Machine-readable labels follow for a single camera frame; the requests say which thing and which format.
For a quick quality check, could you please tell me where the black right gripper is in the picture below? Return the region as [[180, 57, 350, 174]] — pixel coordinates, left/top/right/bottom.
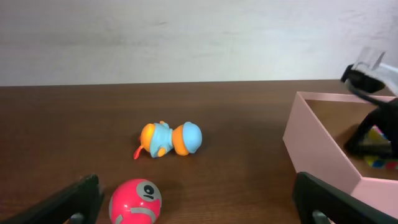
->
[[344, 98, 397, 157]]

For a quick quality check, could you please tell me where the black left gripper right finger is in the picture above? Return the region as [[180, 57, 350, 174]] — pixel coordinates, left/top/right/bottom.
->
[[292, 172, 397, 224]]

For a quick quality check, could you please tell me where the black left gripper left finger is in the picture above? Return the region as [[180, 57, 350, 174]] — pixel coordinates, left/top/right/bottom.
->
[[1, 174, 104, 224]]

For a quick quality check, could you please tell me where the colourful puzzle cube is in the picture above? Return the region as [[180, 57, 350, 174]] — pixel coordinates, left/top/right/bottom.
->
[[360, 125, 397, 170]]

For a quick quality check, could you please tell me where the pink cardboard box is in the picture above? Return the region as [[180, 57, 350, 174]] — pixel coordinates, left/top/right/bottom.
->
[[283, 92, 397, 217]]

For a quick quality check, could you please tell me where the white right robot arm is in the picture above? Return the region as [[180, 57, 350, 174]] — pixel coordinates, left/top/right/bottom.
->
[[283, 48, 397, 223]]

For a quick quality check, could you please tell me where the red ball with grey face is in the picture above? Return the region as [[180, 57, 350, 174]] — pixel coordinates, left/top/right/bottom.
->
[[108, 179, 162, 224]]

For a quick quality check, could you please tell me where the orange and blue duck toy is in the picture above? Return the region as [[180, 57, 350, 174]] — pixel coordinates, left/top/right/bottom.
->
[[133, 121, 203, 159]]

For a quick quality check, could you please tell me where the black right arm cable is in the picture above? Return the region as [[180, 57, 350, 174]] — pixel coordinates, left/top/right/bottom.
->
[[345, 79, 398, 108]]

